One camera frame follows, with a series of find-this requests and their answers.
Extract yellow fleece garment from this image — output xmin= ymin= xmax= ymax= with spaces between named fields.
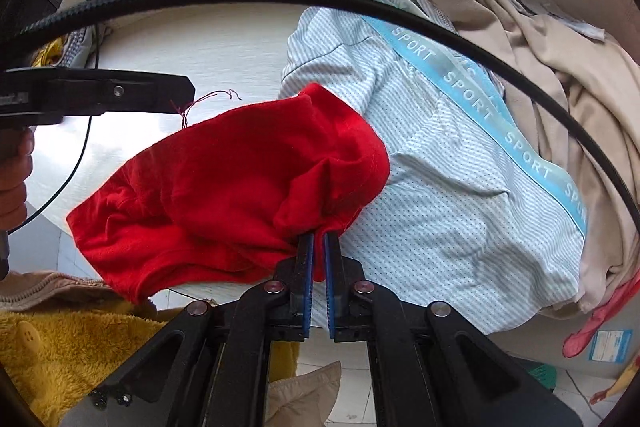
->
xmin=0 ymin=299 xmax=301 ymax=427

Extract thin black cable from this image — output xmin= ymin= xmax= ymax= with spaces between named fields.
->
xmin=7 ymin=0 xmax=103 ymax=235

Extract pink red cloth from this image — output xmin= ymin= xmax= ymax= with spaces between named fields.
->
xmin=562 ymin=267 xmax=640 ymax=359

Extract khaki zip jacket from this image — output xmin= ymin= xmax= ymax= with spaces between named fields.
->
xmin=0 ymin=271 xmax=156 ymax=310

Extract blue white paper label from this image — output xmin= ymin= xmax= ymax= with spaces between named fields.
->
xmin=587 ymin=329 xmax=635 ymax=364

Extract cream puffy cloth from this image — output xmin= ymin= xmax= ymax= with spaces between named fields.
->
xmin=265 ymin=361 xmax=342 ymax=427

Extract yellow red toy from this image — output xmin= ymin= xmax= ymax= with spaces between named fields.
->
xmin=589 ymin=354 xmax=640 ymax=405

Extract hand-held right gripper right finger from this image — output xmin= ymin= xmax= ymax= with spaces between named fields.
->
xmin=324 ymin=232 xmax=583 ymax=427

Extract grey striped cloth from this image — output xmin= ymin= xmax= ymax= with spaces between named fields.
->
xmin=54 ymin=24 xmax=98 ymax=68

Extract red pants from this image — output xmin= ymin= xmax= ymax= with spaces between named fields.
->
xmin=66 ymin=82 xmax=392 ymax=305

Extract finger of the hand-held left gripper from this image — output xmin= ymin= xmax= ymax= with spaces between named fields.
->
xmin=0 ymin=69 xmax=197 ymax=128

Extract beige garment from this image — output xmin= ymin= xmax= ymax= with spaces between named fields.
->
xmin=407 ymin=0 xmax=640 ymax=315

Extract person's left hand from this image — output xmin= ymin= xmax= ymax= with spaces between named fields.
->
xmin=0 ymin=126 xmax=36 ymax=232

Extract light blue striped underwear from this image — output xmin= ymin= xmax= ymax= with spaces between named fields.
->
xmin=277 ymin=0 xmax=588 ymax=320

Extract green plastic basket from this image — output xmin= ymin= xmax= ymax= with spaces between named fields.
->
xmin=524 ymin=361 xmax=557 ymax=392

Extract yellow cloth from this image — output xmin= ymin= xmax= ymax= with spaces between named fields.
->
xmin=31 ymin=33 xmax=72 ymax=68

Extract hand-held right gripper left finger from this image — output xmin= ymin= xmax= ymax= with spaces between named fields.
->
xmin=65 ymin=232 xmax=316 ymax=427

